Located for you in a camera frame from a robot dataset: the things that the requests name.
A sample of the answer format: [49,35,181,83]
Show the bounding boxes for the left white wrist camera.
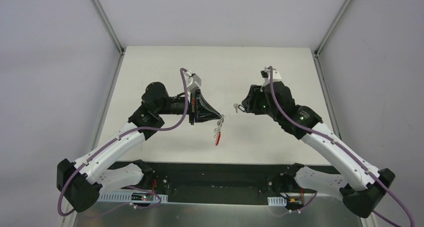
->
[184,71,202,93]

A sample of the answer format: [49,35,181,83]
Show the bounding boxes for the red handled metal keyring holder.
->
[214,114,225,146]

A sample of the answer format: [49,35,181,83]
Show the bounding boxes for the left aluminium frame post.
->
[90,0,125,56]

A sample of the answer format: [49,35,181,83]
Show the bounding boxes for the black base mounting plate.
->
[135,161,301,206]

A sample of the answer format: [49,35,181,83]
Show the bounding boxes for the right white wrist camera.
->
[260,66,282,87]

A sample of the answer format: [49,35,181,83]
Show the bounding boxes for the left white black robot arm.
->
[56,82,223,217]

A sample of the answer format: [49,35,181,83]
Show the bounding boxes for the white cable duct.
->
[267,196,287,207]
[96,191,168,204]

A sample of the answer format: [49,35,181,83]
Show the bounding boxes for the aluminium frame post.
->
[90,0,125,56]
[313,0,354,58]

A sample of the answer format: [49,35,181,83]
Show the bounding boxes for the silver key with black tag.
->
[233,103,246,113]

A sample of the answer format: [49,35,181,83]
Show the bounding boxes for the left white cable duct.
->
[96,191,168,204]

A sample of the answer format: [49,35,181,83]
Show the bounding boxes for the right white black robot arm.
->
[241,81,396,219]

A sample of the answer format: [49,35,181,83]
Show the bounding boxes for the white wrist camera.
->
[184,71,202,93]
[260,66,282,87]

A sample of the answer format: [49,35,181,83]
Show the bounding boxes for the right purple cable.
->
[266,65,417,227]

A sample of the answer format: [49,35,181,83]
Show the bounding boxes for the right aluminium frame post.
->
[313,0,354,58]

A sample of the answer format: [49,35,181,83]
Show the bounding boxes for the right white cable duct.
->
[267,196,287,207]

